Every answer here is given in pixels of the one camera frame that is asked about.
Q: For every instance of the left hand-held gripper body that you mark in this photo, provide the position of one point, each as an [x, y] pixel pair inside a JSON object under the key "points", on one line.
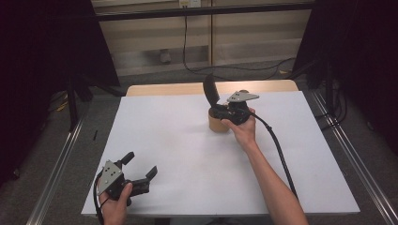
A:
{"points": [[114, 182]]}

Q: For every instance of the metal floor rail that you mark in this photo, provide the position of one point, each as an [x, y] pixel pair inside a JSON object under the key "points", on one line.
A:
{"points": [[356, 156], [56, 172]]}

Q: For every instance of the wooden table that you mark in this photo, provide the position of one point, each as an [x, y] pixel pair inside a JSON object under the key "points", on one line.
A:
{"points": [[175, 88]]}

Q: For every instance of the tan pen holder with bear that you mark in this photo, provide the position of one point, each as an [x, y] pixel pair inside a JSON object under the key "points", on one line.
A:
{"points": [[216, 124]]}

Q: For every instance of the black stand leg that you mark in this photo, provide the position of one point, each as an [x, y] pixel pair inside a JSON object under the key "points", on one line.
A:
{"points": [[75, 103]]}

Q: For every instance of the black curtain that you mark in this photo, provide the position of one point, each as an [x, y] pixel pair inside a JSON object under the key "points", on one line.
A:
{"points": [[359, 56], [40, 56]]}

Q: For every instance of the person's right hand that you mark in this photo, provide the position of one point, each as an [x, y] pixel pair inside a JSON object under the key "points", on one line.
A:
{"points": [[244, 132]]}

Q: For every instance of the white wall socket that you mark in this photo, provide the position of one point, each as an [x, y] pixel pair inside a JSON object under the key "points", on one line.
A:
{"points": [[189, 2]]}

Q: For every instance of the person's left hand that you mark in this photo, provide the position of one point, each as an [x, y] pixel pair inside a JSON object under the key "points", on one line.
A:
{"points": [[115, 209]]}

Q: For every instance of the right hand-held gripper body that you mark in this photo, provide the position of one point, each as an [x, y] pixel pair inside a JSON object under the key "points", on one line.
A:
{"points": [[239, 108]]}

